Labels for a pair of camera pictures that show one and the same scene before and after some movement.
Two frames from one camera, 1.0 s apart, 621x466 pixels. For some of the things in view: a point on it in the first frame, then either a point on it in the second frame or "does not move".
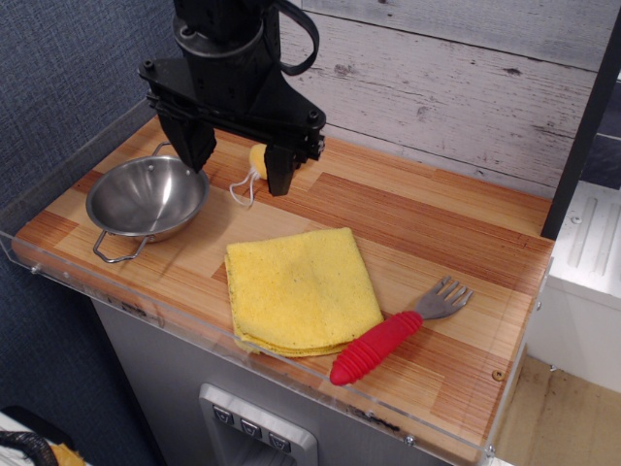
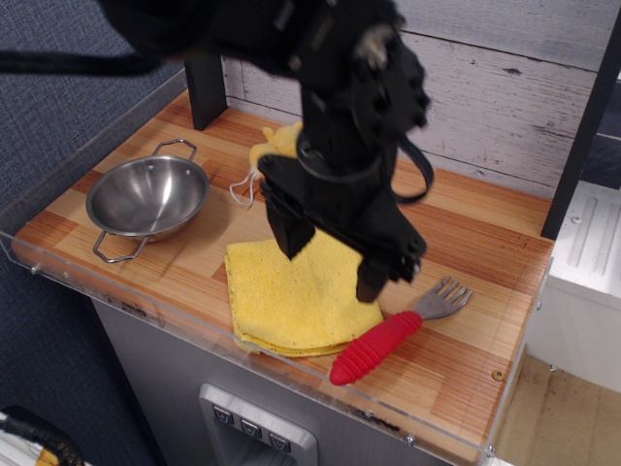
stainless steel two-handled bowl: (156, 198) does not move
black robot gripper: (231, 78) → (356, 210)
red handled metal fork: (397, 332) does not move
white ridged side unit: (576, 328) does not move
